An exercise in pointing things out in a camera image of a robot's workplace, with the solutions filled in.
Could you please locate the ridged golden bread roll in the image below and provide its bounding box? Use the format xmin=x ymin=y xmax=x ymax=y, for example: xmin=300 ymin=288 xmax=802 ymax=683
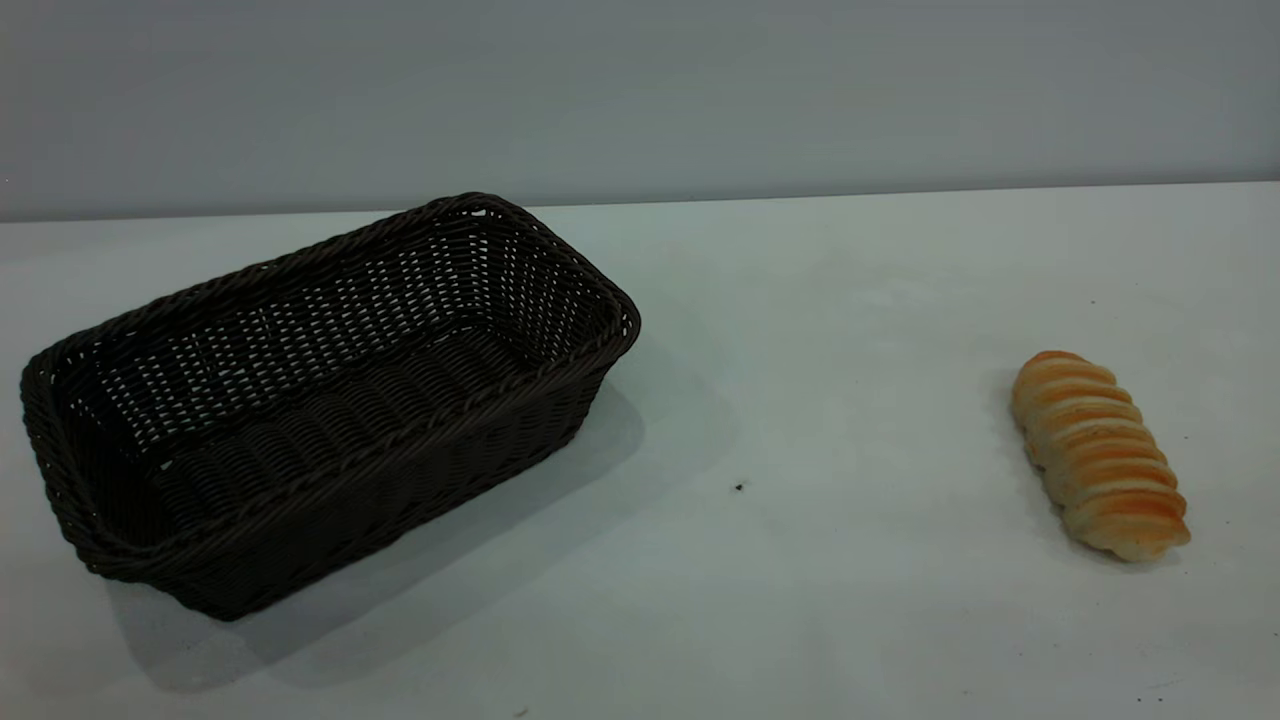
xmin=1010 ymin=350 xmax=1192 ymax=563

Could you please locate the black woven wicker basket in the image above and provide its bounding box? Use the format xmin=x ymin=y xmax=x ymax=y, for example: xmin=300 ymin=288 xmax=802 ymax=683
xmin=20 ymin=192 xmax=642 ymax=623

